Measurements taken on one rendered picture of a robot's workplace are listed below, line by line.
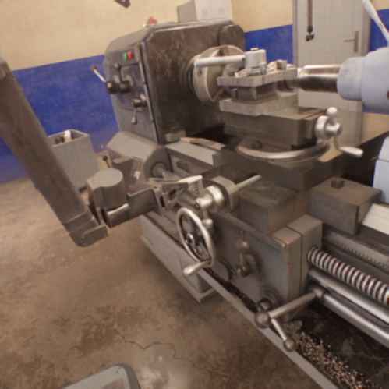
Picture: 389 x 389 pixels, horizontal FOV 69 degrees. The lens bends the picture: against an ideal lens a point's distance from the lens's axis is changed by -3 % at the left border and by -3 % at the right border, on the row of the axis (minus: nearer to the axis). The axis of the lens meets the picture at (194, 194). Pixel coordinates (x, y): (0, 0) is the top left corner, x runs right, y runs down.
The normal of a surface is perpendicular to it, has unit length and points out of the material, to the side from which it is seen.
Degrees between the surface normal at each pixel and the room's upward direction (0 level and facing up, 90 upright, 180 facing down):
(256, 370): 0
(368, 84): 91
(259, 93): 90
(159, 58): 90
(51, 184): 109
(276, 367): 0
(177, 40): 90
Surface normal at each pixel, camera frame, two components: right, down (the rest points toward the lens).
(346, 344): -0.14, -0.88
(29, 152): 0.54, 0.58
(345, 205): -0.83, 0.36
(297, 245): 0.54, 0.31
